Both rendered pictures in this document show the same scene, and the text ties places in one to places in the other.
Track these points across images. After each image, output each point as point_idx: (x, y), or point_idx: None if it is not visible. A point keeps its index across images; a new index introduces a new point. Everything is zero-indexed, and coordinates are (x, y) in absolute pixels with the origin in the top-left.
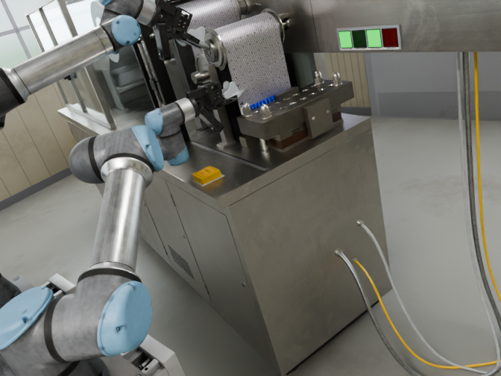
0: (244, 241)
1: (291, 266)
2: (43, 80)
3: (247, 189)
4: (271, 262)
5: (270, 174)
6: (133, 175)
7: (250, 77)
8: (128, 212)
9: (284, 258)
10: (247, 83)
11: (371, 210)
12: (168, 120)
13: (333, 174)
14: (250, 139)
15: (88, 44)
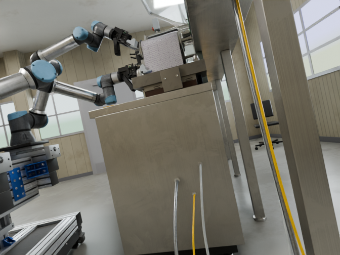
0: (102, 142)
1: (135, 173)
2: (48, 53)
3: (107, 110)
4: (120, 163)
5: (122, 105)
6: (17, 74)
7: (156, 63)
8: None
9: (130, 165)
10: (154, 67)
11: (214, 157)
12: (103, 79)
13: (173, 117)
14: None
15: (65, 39)
